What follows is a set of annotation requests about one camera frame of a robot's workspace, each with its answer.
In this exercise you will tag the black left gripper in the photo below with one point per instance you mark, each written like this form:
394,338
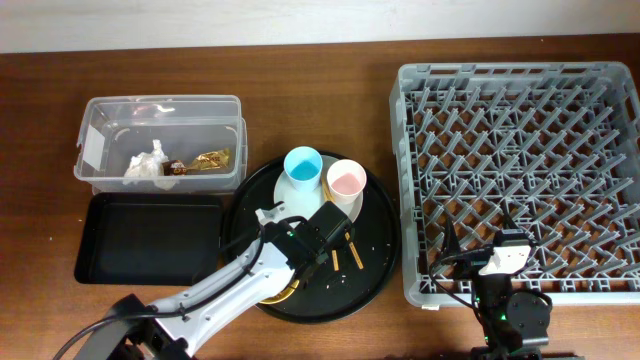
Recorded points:
326,257

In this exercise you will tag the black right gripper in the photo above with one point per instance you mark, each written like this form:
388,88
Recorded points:
471,265

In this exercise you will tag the yellow bowl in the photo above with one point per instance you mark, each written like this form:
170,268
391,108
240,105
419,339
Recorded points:
283,295

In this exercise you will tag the pink plastic cup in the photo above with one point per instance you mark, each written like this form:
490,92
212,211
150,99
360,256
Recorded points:
346,180

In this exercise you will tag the light blue plastic cup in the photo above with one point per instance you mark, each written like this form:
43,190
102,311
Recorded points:
303,166

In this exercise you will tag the gold candy wrapper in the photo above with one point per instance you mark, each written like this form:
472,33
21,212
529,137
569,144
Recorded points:
213,160

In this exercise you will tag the white tissue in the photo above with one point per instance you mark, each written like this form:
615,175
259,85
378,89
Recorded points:
149,165

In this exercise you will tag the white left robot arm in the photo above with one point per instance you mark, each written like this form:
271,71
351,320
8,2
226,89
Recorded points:
176,327

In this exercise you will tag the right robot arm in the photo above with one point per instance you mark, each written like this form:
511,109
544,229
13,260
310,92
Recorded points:
514,321

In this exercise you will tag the grey dishwasher rack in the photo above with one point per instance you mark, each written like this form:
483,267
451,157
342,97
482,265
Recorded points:
554,144

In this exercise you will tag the clear plastic waste bin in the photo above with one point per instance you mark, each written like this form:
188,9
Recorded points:
116,129

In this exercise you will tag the left wooden chopstick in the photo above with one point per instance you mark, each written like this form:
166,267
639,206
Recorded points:
335,260

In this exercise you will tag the wooden chopstick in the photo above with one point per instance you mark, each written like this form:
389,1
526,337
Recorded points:
335,260
348,236

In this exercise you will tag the grey round plate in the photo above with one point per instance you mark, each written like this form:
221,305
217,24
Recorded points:
305,204

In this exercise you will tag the right wooden chopstick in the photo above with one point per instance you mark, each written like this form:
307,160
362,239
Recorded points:
348,236

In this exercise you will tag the round black serving tray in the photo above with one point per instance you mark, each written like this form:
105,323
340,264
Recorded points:
329,295

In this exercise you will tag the black rectangular tray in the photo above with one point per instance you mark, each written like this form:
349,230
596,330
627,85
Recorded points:
149,239

